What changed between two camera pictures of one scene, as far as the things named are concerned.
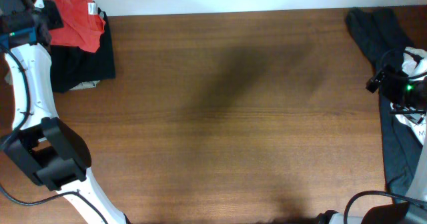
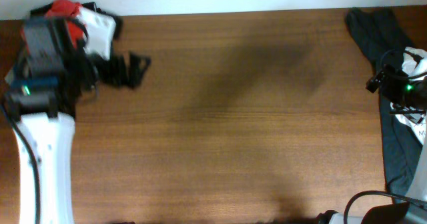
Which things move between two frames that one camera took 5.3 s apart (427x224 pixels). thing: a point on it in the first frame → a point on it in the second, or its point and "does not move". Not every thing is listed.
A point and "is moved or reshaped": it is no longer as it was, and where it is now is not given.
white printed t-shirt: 415,63 does not move
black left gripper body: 50,15 → 112,71
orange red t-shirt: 83,27 is moved or reshaped
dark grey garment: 384,41 does not move
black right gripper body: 395,87 does not move
